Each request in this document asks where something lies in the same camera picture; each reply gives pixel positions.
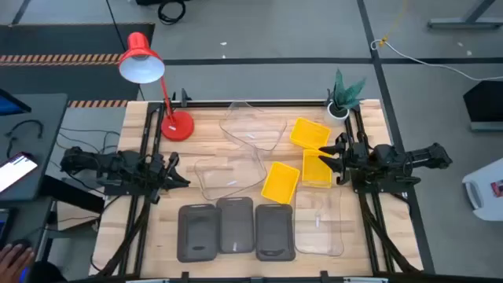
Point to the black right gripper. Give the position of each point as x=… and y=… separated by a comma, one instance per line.
x=358, y=159

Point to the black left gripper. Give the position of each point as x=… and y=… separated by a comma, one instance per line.
x=156, y=173

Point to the yellow plastic basket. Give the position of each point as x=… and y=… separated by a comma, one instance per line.
x=280, y=182
x=310, y=133
x=316, y=175

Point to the clear plastic basket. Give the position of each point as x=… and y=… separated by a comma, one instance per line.
x=319, y=224
x=230, y=173
x=255, y=129

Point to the dark grey plastic basket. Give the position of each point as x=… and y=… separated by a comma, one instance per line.
x=275, y=234
x=197, y=234
x=236, y=226

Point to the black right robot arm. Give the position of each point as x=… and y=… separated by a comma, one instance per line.
x=424, y=157

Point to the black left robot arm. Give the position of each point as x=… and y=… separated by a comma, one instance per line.
x=106, y=165

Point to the green artificial plant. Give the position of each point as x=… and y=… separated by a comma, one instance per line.
x=346, y=92

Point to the red desk lamp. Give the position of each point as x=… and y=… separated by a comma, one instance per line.
x=139, y=51

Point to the dark grey desk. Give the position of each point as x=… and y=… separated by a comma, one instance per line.
x=23, y=220
x=39, y=129

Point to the black hazard-striped floor mat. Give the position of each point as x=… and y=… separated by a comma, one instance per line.
x=59, y=82

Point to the white plastic bin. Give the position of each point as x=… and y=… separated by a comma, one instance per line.
x=485, y=196

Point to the black cabinet with grey base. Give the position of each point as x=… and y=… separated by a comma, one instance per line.
x=485, y=104

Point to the tablet with white screen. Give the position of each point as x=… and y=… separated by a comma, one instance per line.
x=13, y=171

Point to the person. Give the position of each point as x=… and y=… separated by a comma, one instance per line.
x=47, y=273

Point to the black floor box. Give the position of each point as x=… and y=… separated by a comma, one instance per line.
x=151, y=2

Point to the laptop with blue screen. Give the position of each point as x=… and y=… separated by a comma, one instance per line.
x=9, y=105

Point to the grey metal table leg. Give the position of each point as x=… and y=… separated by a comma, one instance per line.
x=463, y=23

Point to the person's hand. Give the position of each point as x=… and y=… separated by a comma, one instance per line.
x=12, y=265

